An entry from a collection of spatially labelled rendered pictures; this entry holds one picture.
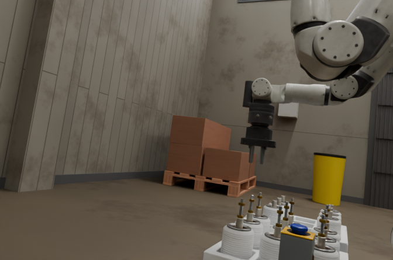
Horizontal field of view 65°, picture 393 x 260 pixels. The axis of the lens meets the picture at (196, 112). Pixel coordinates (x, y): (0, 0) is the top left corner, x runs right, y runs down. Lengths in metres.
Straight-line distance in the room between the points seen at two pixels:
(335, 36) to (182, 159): 3.13
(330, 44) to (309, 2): 0.10
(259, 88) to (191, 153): 2.54
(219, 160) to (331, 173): 1.37
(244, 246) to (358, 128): 4.00
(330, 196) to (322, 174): 0.26
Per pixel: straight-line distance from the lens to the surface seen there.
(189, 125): 3.59
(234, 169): 3.44
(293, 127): 4.88
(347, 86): 1.06
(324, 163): 4.04
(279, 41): 5.23
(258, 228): 1.11
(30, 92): 2.59
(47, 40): 2.61
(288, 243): 0.79
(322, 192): 4.07
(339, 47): 0.57
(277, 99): 1.17
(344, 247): 1.46
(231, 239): 1.00
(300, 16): 0.62
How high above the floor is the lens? 0.48
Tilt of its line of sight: 6 degrees up
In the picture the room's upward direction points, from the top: 7 degrees clockwise
